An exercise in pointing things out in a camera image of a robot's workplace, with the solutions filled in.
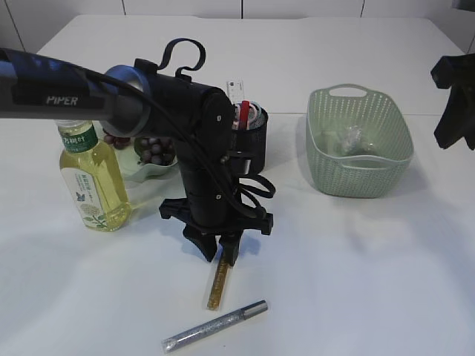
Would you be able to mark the pink scissors with cover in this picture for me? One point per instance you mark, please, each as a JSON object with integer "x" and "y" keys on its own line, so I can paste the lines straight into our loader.
{"x": 255, "y": 118}

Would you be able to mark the green woven plastic basket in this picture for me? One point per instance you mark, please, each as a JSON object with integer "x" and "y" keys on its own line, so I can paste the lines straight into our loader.
{"x": 364, "y": 176}

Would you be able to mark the green scalloped plastic plate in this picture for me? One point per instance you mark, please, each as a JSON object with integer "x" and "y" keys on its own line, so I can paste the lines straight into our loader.
{"x": 129, "y": 165}

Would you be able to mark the red glitter pen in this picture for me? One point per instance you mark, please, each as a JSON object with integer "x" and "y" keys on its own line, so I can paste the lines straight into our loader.
{"x": 244, "y": 108}

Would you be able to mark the clear plastic ruler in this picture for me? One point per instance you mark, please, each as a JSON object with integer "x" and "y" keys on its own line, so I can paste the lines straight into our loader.
{"x": 235, "y": 90}

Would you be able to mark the gold glitter pen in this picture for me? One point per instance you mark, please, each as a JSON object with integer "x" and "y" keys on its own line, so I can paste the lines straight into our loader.
{"x": 218, "y": 285}

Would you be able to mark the purple artificial grape bunch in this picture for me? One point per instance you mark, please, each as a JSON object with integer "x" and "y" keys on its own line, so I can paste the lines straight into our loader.
{"x": 154, "y": 150}

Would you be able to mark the black mesh pen holder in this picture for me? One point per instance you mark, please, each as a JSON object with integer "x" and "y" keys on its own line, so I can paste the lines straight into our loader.
{"x": 253, "y": 141}

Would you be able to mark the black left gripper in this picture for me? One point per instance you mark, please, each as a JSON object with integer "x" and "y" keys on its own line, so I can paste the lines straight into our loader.
{"x": 203, "y": 236}

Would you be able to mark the silver glitter pen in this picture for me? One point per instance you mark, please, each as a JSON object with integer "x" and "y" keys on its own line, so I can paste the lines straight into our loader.
{"x": 204, "y": 330}

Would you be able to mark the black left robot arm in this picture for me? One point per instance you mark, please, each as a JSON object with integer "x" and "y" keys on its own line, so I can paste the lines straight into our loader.
{"x": 141, "y": 101}

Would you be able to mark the clear plastic sheet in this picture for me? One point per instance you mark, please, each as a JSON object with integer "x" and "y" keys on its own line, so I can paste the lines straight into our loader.
{"x": 348, "y": 141}

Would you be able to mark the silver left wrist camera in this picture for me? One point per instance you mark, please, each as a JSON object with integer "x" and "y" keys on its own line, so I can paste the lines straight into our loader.
{"x": 240, "y": 162}

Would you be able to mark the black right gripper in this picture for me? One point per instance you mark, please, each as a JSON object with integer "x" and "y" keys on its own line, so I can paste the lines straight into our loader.
{"x": 457, "y": 121}

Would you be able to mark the yellow tea drink bottle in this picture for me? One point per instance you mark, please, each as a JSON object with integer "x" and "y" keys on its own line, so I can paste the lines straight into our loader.
{"x": 91, "y": 172}

